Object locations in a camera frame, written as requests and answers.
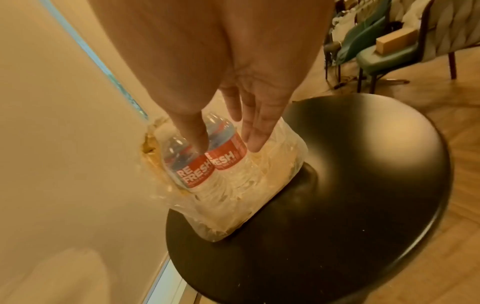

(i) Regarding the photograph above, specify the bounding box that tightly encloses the person's right hand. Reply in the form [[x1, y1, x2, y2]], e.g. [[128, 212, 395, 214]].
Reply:
[[85, 0, 336, 154]]

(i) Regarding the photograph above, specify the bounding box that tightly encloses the green cushioned chair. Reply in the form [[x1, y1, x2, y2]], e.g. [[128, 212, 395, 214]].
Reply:
[[323, 0, 393, 87], [355, 0, 459, 93]]

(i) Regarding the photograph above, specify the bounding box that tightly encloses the red label water bottle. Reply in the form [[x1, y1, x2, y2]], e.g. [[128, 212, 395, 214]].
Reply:
[[202, 112, 251, 179], [161, 135, 217, 194]]

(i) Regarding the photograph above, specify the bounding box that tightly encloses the small cardboard box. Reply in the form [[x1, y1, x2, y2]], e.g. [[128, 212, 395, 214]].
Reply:
[[375, 28, 419, 56]]

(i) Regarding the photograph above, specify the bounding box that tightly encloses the clear plastic wrap packaging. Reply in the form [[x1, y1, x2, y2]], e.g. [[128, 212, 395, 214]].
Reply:
[[139, 116, 311, 243]]

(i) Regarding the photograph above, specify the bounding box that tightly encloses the cream woven chair back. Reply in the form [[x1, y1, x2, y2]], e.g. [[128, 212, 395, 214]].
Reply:
[[402, 0, 480, 58]]

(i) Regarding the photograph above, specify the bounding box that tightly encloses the round black table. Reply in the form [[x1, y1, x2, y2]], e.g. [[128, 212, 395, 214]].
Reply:
[[165, 93, 453, 304]]

